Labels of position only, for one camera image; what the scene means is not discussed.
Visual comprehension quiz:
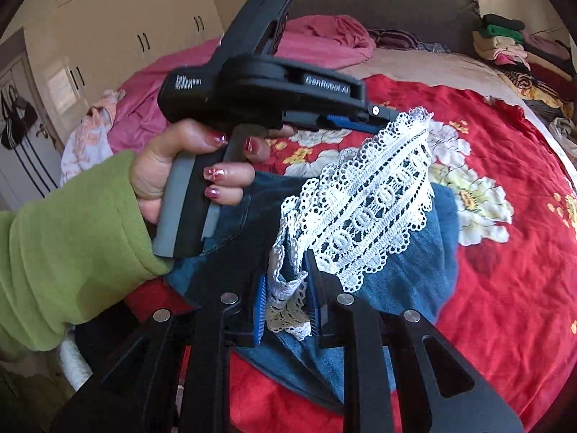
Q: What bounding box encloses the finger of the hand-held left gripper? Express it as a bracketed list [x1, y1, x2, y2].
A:
[361, 103, 400, 122]
[282, 110, 385, 135]

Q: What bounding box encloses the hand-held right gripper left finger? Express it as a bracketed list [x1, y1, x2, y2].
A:
[49, 273, 268, 433]

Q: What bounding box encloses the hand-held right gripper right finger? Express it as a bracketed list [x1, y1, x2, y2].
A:
[303, 249, 526, 433]

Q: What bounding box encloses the blue denim pants lace trim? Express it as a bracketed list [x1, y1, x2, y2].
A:
[164, 106, 461, 416]

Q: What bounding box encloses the person's left forearm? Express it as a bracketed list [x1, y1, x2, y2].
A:
[0, 151, 175, 362]

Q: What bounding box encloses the person's left hand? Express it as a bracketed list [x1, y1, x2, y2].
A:
[128, 119, 297, 226]

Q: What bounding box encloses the beige bed sheet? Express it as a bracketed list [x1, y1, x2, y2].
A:
[347, 47, 512, 83]

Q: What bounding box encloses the purple striped pillow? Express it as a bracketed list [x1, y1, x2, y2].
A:
[367, 28, 423, 50]

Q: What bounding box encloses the pink blanket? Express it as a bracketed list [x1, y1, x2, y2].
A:
[106, 14, 376, 154]

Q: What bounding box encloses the grey padded headboard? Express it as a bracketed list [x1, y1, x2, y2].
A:
[288, 0, 484, 55]

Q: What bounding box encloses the cream wardrobe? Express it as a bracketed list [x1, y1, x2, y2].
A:
[22, 0, 226, 145]

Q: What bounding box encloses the pile of folded clothes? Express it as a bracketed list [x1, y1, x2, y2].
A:
[471, 13, 577, 114]

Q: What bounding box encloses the white pink floral cloth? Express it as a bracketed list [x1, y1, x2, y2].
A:
[60, 89, 128, 187]

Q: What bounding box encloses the red floral blanket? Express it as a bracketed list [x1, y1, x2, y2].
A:
[122, 74, 577, 433]

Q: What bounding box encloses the crumpled white cloth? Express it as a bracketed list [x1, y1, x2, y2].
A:
[547, 117, 577, 155]

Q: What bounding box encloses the dark hanging bag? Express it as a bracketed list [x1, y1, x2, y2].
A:
[0, 85, 40, 150]

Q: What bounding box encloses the white door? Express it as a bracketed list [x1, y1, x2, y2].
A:
[0, 27, 65, 212]

